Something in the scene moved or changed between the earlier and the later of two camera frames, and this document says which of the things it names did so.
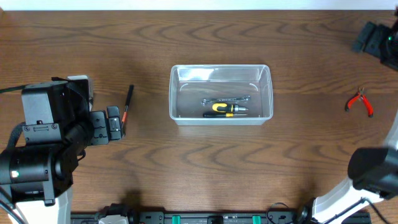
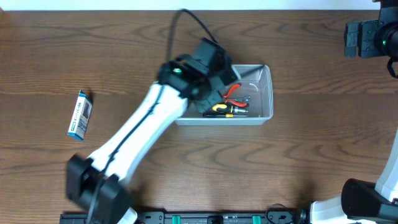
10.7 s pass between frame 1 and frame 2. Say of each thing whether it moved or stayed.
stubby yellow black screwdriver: stayed
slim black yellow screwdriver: stayed
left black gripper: moved
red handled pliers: moved
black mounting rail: stayed
